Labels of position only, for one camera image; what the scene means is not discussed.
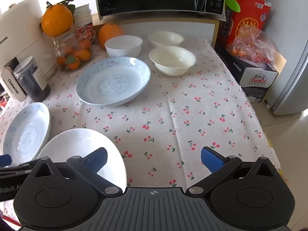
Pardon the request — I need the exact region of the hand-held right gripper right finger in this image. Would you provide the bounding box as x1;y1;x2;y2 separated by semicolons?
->
186;146;277;195

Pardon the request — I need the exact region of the cream bowl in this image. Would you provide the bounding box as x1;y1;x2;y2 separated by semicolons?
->
149;46;196;77
147;31;184;49

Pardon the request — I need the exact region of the black and white carton box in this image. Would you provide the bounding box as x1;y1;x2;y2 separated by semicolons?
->
215;46;287;104

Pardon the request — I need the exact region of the cherry print tablecloth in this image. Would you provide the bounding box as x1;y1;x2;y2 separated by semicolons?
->
0;37;282;222

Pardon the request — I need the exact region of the plain white plate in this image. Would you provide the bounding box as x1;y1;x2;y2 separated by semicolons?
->
37;129;127;190

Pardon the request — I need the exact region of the stack of paper cups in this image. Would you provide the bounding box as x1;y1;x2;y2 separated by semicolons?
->
73;3;93;27

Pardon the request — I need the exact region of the grey refrigerator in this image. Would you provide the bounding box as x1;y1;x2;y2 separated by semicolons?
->
265;0;308;115

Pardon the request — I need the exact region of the dark jar with silver lid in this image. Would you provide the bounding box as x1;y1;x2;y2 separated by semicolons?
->
13;56;51;102

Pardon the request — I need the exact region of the plastic bag of oranges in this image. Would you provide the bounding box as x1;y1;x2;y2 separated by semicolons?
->
227;24;277;64

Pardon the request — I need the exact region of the blue patterned plate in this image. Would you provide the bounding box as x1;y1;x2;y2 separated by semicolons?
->
76;56;151;107
2;102;51;165

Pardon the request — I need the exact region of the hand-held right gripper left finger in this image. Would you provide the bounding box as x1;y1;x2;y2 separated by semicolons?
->
30;147;124;197

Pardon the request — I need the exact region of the white bowl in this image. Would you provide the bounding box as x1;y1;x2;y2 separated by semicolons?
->
105;35;143;58

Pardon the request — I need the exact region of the green plastic toy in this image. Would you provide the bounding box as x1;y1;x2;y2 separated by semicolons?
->
225;0;241;12

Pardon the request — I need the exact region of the large orange with leaves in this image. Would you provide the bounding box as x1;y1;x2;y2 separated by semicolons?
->
41;0;75;37

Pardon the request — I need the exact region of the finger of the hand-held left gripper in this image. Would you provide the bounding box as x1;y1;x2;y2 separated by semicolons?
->
0;154;36;176

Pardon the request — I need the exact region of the red and white cup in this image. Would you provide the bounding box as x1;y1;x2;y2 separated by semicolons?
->
77;24;95;46

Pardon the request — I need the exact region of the red carton box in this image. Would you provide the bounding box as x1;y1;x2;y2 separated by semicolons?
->
226;0;271;51

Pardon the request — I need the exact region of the glass jar of small oranges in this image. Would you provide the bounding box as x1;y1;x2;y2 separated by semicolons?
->
49;24;93;72

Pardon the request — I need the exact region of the white kitchen appliance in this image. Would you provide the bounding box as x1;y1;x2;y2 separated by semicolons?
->
0;0;58;101

